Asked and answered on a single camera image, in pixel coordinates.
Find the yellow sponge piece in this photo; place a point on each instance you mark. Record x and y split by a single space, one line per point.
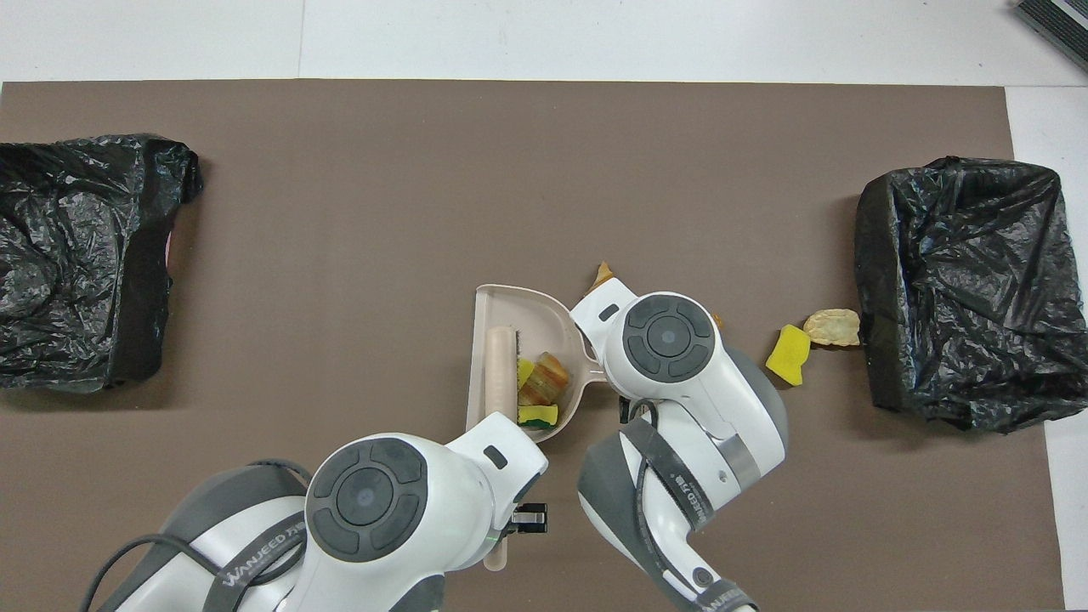
540 415
789 353
524 371

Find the pale ridged bread chunk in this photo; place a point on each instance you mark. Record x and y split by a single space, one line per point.
548 378

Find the beige hand brush black bristles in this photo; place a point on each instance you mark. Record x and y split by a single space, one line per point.
500 374

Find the beige plastic dustpan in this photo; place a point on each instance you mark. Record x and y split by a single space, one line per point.
501 306

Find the striped croissant piece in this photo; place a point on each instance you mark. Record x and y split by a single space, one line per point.
603 274

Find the pale bread piece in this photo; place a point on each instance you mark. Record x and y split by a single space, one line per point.
833 327

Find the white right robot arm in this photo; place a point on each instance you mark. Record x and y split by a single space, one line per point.
680 382

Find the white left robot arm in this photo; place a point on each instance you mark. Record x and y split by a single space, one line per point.
382 510

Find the black bag-lined bin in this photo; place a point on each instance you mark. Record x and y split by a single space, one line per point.
977 280
68 255

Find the brown table mat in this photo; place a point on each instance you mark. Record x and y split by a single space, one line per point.
425 127

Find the dark grey ribbed panel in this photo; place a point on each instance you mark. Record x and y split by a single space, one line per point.
1058 25

